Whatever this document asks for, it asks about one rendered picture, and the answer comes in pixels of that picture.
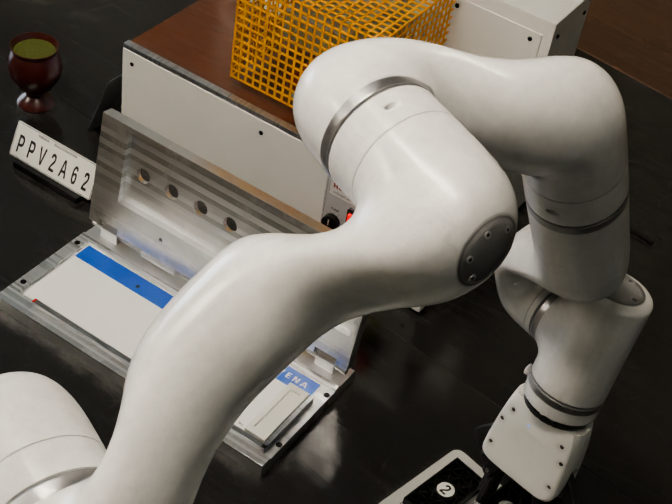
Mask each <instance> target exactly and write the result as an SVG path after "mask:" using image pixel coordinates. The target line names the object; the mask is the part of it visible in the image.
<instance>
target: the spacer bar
mask: <svg viewBox="0 0 672 504"><path fill-rule="evenodd" d="M309 396H310V394H309V393H307V392H306V391H304V390H303V389H301V388H299V387H298V386H296V385H294V384H293V383H291V382H290V383H289V384H288V385H287V386H286V387H285V388H284V389H283V390H282V391H281V392H280V393H279V394H278V395H277V396H276V397H275V398H274V399H273V400H272V401H271V402H270V403H269V404H268V405H267V406H266V407H265V408H264V409H263V410H262V411H261V412H260V413H259V414H258V415H257V416H256V417H255V418H254V419H253V420H252V421H251V422H250V423H249V424H248V425H247V426H246V427H245V428H244V431H246V432H247V433H249V434H250V435H252V436H253V437H255V438H257V439H258V440H260V441H261V442H263V443H264V442H265V441H266V440H267V439H268V438H269V437H270V436H271V435H272V434H273V433H274V432H275V431H276V430H277V429H278V428H279V427H280V425H281V424H282V423H283V422H284V421H285V420H286V419H287V418H288V417H289V416H290V415H291V414H292V413H293V412H294V411H295V410H296V409H297V408H298V407H299V406H300V405H301V404H302V403H303V402H304V401H305V400H306V399H307V398H308V397H309Z"/></svg>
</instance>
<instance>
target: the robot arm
mask: <svg viewBox="0 0 672 504"><path fill-rule="evenodd" d="M293 116H294V120H295V125H296V128H297V130H298V132H299V135H300V137H301V139H302V141H303V142H304V144H305V146H306V147H307V149H308V150H309V151H310V153H311V154H312V156H313V157H314V158H315V159H316V161H317V162H318V163H319V165H320V166H321V167H322V168H323V169H324V170H325V172H326V173H327V174H328V175H329V176H330V177H331V179H332V180H333V181H334V182H335V183H336V184H337V186H338V187H339V188H340V189H341V190H342V191H343V193H344V194H345V195H346V196H347V197H348V198H349V200H350V201H351V202H352V203H353V204H354V205H355V207H356V209H355V211H354V213H353V215H352V216H351V218H350V219H349V220H348V221H347V222H345V223H344V224H343V225H341V226H340V227H338V228H336V229H334V230H331V231H327V232H323V233H318V234H284V233H264V234H255V235H249V236H246V237H243V238H240V239H238V240H236V241H235V242H233V243H231V244H229V245H228V246H227V247H225V248H224V249H223V250H221V251H220V252H219V253H218V254H217V255H216V256H215V257H213V258H212V259H211V260H210V261H209V262H208V263H207V264H206V265H205V266H204V267H203V268H202V269H201V270H200V271H199V272H198V273H197V274H196V275H194V276H193V277H192V278H191V279H190V280H189V281H188V282H187V283H186V284H185V285H184V286H183V287H182V288H181V289H180V291H179V292H178V293H177V294H176V295H175V296H174V297H173V298H172V299H171V300H170V301H169V302H168V304H167V305H166V306H165V307H164V308H163V309H162V310H161V311H160V313H159V314H158V315H157V317H156V318H155V319H154V320H153V322H152V323H151V325H150V326H149V327H148V329H147V330H146V332H145V334H144V335H143V337H142V338H141V340H140V342H139V344H138V346H137V348H136V350H135V352H134V354H133V357H132V359H131V362H130V365H129V368H128V371H127V375H126V380H125V384H124V389H123V394H122V400H121V405H120V411H119V414H118V418H117V422H116V425H115V429H114V432H113V435H112V438H111V440H110V443H109V446H108V448H107V450H106V449H105V447H104V445H103V443H102V441H101V440H100V438H99V436H98V434H97V432H96V431H95V429H94V427H93V426H92V424H91V422H90V421H89V419H88V417H87V416H86V414H85V413H84V411H83V410H82V408H81V407H80V406H79V404H78V403H77V402H76V400H75V399H74V398H73V397H72V396H71V395H70V394H69V393H68V392H67V391H66V390H65V389H64V388H63V387H62V386H61V385H59V384H58V383H56V382H55V381H53V380H51V379H50V378H48V377H46V376H43V375H41V374H36V373H32V372H9V373H4V374H0V504H193V502H194V500H195V497H196V495H197V492H198V489H199V487H200V484H201V481H202V479H203V477H204V475H205V472H206V470H207V468H208V466H209V464H210V462H211V460H212V458H213V457H214V455H215V453H216V451H217V449H218V447H219V446H220V444H221V443H222V441H223V440H224V438H225V436H226V435H227V433H228V432H229V430H230V429H231V428H232V426H233V425H234V423H235V422H236V420H237V419H238V418H239V417H240V415H241V414H242V413H243V411H244V410H245V409H246V408H247V407H248V405H249V404H250V403H251V402H252V401H253V400H254V399H255V398H256V397H257V396H258V395H259V394H260V393H261V392H262V391H263V390H264V389H265V388H266V387H267V386H268V385H269V384H270V383H271V382H272V381H273V380H274V379H275V378H276V377H277V376H278V375H279V374H280V373H281V372H282V371H283V370H284V369H285V368H286V367H288V366H289V365H290V364H291V363H292V362H293V361H294V360H295V359H296V358H297V357H298V356H299V355H300V354H301V353H302V352H303V351H305V350H306V349H307V348H308V347H309V346H310V345H311V344H312V343H313V342H315V341H316V340H317V339H318V338H320V337H321V336H322V335H324V334H325V333H327V332H328V331H330V330H331V329H333V328H335V327H336V326H338V325H340V324H342V323H344V322H346V321H349V320H351V319H354V318H357V317H360V316H363V315H367V314H371V313H376V312H382V311H388V310H394V309H401V308H412V307H422V306H431V305H436V304H441V303H444V302H448V301H451V300H453V299H456V298H458V297H460V296H462V295H464V294H466V293H468V292H470V291H471V290H473V289H475V288H476V287H478V286H479V285H480V284H482V283H483V282H484V281H486V280H487V279H488V278H489V277H490V276H491V275H492V274H493V273H495V281H496V287H497V292H498V296H499V299H500V301H501V304H502V306H503V307H504V309H505V310H506V312H507V313H508V314H509V315H510V316H511V317H512V319H513V320H514V321H515V322H516V323H517V324H519V325H520V326H521V327H522V328H523V329H524V330H525V331H526V332H527V333H528V334H530V335H531V336H532V337H533V338H534V339H535V341H536V343H537V346H538V355H537V357H536V359H535V362H534V364H529V365H528V366H527V367H526V368H525V370H524V374H526V375H527V380H526V382H525V383H524V384H521V385H520V386H519V387H518V388H517V389H516V391H515V392H514V393H513V394H512V396H511V397H510V398H509V400H508V401H507V403H506V404H505V406H504V407H503V409H502V410H501V412H500V413H499V415H498V416H497V418H496V420H495V421H494V422H492V423H488V424H484V425H481V426H479V427H477V428H476V429H474V435H475V437H476V440H477V442H478V444H479V445H480V453H481V456H482V459H483V463H484V466H483V468H482V470H483V472H484V475H483V478H482V480H481V482H480V484H479V486H478V489H479V490H480V491H479V494H478V496H477V498H476V501H477V502H478V503H482V502H483V501H484V500H485V499H487V498H488V497H489V496H490V495H491V494H493V493H494V492H495V491H496V490H497V488H498V486H499V484H500V482H501V480H502V478H503V476H504V474H505V473H506V474H507V475H508V476H510V477H511V478H512V479H513V480H514V481H516V482H517V483H518V484H519V485H521V486H522V487H523V488H524V489H526V490H527V491H528V492H529V493H530V494H532V500H531V504H580V502H579V497H578V493H577V488H576V483H575V477H576V475H577V473H578V470H579V468H580V466H581V463H582V461H583V458H584V456H585V453H586V450H587V447H588V444H589V441H590V437H591V433H592V428H593V421H594V420H595V418H596V416H597V415H598V413H599V411H600V409H601V407H602V405H603V403H604V401H605V399H606V398H607V396H608V394H609V392H610V390H611V388H612V386H613V384H614V382H615V380H616V379H617V377H618V375H619V373H620V371H621V369H622V367H623V365H624V363H625V361H626V360H627V358H628V356H629V354H630V352H631V350H632V348H633V346H634V344H635V342H636V341H637V339H638V337H639V335H640V333H641V331H642V329H643V327H644V325H645V324H646V322H647V320H648V318H649V316H650V314H651V312H652V310H653V300H652V297H651V295H650V294H649V292H648V291H647V289H646V288H645V287H644V286H643V285H642V284H641V283H640V282H638V281H637V280H636V279H634V278H633V277H631V276H629V275H628V274H626V273H627V270H628V265H629V258H630V213H629V167H628V137H627V119H626V111H625V106H624V102H623V99H622V96H621V93H620V91H619V89H618V87H617V85H616V83H615V82H614V80H613V79H612V77H611V76H610V75H609V74H608V73H607V72H606V71H605V70H604V69H603V68H602V67H600V66H599V65H597V64H596V63H594V62H592V61H590V60H587V59H585V58H581V57H577V56H548V57H538V58H525V59H503V58H494V57H487V56H481V55H476V54H472V53H468V52H464V51H460V50H457V49H453V48H449V47H446V46H442V45H438V44H434V43H429V42H424V41H420V40H413V39H406V38H392V37H382V38H368V39H361V40H356V41H351V42H347V43H344V44H341V45H338V46H335V47H333V48H331V49H329V50H327V51H325V52H323V53H322V54H321V55H319V56H318V57H316V58H315V59H314V60H313V61H312V62H311V63H310V64H309V65H308V67H307V68H306V69H305V70H304V72H303V73H302V75H301V77H300V79H299V81H298V83H297V86H296V89H295V92H294V97H293ZM504 171H507V172H511V173H515V174H521V175H522V179H523V186H524V193H525V199H526V205H527V211H528V217H529V223H530V224H528V225H527V226H525V227H524V228H523V229H521V230H520V231H518V232H517V233H516V231H517V225H518V207H517V200H516V195H515V192H514V189H513V187H512V185H511V183H510V181H509V179H508V177H507V175H506V174H505V172H504ZM561 491H562V494H563V499H562V498H561V497H557V496H558V495H559V493H560V492H561Z"/></svg>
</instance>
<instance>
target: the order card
mask: <svg viewBox="0 0 672 504"><path fill-rule="evenodd" d="M9 153H10V154H11V155H12V156H14V157H16V158H18V159H19V160H21V161H23V162H24V163H26V164H28V165H30V166H31V167H33V168H35V169H36V170H38V171H40V172H41V173H43V174H45V175H47V176H48V177H50V178H52V179H53V180H55V181H57V182H58V183H60V184H62V185H64V186H65V187H67V188H69V189H70V190H72V191H74V192H75V193H77V194H79V195H81V196H82V197H84V198H86V199H87V200H90V199H91V196H92V191H93V184H94V176H95V169H96V164H95V163H94V162H92V161H90V160H88V159H87V158H85V157H83V156H81V155H80V154H78V153H76V152H75V151H73V150H71V149H69V148H68V147H66V146H64V145H62V144H61V143H59V142H57V141H55V140H54V139H52V138H50V137H48V136H47V135H45V134H43V133H41V132H40V131H38V130H36V129H34V128H33V127H31V126H29V125H27V124H26V123H24V122H22V121H19V122H18V125H17V128H16V132H15V135H14V138H13V142H12V145H11V148H10V152H9Z"/></svg>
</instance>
